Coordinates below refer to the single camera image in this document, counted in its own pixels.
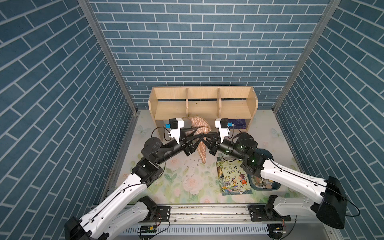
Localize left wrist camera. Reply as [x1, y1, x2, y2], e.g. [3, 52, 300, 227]
[165, 118, 184, 144]

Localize left circuit board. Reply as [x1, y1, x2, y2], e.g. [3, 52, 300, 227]
[138, 226, 158, 235]

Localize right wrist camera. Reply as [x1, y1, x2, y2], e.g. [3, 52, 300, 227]
[215, 119, 234, 143]

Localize right circuit board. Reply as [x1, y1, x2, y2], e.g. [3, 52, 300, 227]
[267, 224, 286, 235]

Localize light wooden bookshelf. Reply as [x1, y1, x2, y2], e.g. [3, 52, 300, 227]
[148, 86, 259, 140]

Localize teal tray of items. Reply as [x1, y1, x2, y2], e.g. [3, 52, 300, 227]
[247, 149, 281, 191]

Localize circuit board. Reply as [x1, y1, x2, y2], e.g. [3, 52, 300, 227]
[267, 224, 286, 235]
[138, 226, 158, 235]

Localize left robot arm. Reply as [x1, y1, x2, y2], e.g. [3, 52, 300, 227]
[65, 128, 217, 240]

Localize children's picture book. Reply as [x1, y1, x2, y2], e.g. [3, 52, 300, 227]
[216, 157, 252, 196]

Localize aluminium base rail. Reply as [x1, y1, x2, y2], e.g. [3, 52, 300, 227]
[85, 203, 334, 226]

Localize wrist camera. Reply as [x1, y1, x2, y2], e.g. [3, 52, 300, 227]
[215, 119, 234, 143]
[165, 118, 184, 144]

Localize dark blue book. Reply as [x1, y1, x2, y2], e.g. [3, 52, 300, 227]
[230, 119, 247, 131]

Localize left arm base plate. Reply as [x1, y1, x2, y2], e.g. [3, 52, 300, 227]
[142, 206, 171, 223]

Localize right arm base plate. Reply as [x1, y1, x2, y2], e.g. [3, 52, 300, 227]
[248, 205, 292, 222]

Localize floral table mat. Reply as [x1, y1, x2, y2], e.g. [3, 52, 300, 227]
[115, 110, 302, 204]

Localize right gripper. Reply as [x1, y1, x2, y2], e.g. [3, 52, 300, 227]
[200, 133, 245, 163]

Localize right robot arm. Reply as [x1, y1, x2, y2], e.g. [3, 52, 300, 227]
[203, 133, 348, 230]

